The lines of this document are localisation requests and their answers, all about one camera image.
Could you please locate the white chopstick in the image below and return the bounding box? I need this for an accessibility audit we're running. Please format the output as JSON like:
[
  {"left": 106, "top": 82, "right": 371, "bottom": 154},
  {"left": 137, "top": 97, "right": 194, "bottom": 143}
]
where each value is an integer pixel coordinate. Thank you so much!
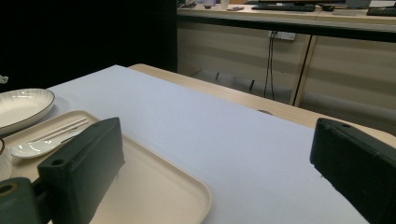
[
  {"left": 31, "top": 117, "right": 88, "bottom": 142},
  {"left": 39, "top": 119, "right": 91, "bottom": 144}
]

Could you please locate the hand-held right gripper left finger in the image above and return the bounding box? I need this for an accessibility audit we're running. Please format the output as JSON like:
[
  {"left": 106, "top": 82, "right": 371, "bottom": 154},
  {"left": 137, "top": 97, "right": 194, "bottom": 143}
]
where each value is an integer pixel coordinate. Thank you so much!
[{"left": 36, "top": 117, "right": 126, "bottom": 224}]

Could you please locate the pale blue table mat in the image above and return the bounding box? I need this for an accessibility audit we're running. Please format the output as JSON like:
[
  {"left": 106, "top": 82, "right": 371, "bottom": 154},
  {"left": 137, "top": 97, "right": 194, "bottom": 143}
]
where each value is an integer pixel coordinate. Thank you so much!
[{"left": 46, "top": 64, "right": 372, "bottom": 224}]

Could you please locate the beige wooden office desk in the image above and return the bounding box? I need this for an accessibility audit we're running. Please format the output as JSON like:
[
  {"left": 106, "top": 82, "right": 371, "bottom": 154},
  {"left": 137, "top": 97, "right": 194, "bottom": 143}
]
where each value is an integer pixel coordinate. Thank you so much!
[{"left": 177, "top": 0, "right": 396, "bottom": 135}]

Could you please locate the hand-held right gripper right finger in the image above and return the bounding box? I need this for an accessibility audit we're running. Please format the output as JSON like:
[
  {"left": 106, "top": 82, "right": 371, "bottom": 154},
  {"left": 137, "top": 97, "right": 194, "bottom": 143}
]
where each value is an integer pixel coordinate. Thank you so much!
[{"left": 309, "top": 118, "right": 396, "bottom": 224}]

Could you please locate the white power socket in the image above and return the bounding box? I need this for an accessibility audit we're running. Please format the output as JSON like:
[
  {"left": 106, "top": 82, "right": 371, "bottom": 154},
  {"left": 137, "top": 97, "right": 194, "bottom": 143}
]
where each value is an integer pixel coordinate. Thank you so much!
[{"left": 268, "top": 30, "right": 297, "bottom": 42}]

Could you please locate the white ceramic spoon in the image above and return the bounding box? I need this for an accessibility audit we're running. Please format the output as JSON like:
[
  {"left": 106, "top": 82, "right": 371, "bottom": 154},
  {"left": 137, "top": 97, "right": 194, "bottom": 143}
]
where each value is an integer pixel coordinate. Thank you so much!
[{"left": 9, "top": 133, "right": 78, "bottom": 160}]

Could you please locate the beige plastic tray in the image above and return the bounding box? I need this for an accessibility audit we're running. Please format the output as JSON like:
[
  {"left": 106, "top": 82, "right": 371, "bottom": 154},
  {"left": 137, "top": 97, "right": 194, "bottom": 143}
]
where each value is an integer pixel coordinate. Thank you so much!
[{"left": 0, "top": 109, "right": 213, "bottom": 224}]

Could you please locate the black power cable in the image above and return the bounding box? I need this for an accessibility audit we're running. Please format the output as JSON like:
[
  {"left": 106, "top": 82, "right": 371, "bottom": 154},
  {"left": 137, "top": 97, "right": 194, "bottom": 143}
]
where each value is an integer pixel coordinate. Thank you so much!
[
  {"left": 269, "top": 31, "right": 276, "bottom": 101},
  {"left": 263, "top": 31, "right": 273, "bottom": 99}
]

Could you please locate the white plate with dark rim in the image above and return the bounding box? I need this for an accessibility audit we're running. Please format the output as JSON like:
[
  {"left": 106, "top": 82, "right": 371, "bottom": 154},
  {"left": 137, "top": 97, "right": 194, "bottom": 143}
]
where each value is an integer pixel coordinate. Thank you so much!
[{"left": 0, "top": 88, "right": 56, "bottom": 136}]

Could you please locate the black computer monitor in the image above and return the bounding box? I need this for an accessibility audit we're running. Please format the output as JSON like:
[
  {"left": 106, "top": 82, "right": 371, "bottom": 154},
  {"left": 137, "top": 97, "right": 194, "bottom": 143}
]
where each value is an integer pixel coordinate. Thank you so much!
[{"left": 258, "top": 0, "right": 347, "bottom": 5}]

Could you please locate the black keyboard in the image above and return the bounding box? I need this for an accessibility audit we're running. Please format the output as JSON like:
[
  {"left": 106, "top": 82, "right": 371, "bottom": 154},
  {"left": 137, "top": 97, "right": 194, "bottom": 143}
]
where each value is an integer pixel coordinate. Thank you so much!
[
  {"left": 366, "top": 7, "right": 396, "bottom": 17},
  {"left": 251, "top": 3, "right": 317, "bottom": 13}
]

